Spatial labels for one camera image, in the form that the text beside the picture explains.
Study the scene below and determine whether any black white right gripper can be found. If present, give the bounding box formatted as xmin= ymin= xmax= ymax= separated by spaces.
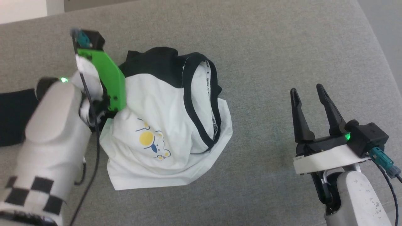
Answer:
xmin=290 ymin=83 xmax=368 ymax=175

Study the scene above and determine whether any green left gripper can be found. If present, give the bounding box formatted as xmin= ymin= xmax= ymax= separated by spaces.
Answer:
xmin=76 ymin=49 xmax=127 ymax=112

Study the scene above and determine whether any white and black T-shirt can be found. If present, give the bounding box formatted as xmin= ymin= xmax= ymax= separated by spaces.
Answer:
xmin=0 ymin=46 xmax=233 ymax=191

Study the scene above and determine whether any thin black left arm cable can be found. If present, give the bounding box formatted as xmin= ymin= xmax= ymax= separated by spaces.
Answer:
xmin=69 ymin=30 xmax=101 ymax=226

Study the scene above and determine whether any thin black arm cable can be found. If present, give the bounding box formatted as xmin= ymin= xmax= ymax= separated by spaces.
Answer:
xmin=374 ymin=160 xmax=402 ymax=226
xmin=69 ymin=30 xmax=101 ymax=226

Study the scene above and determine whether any teal right cable connector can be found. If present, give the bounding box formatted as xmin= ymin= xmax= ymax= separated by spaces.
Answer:
xmin=369 ymin=147 xmax=402 ymax=179

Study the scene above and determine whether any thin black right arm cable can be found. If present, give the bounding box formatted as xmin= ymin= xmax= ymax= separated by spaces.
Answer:
xmin=374 ymin=160 xmax=402 ymax=226

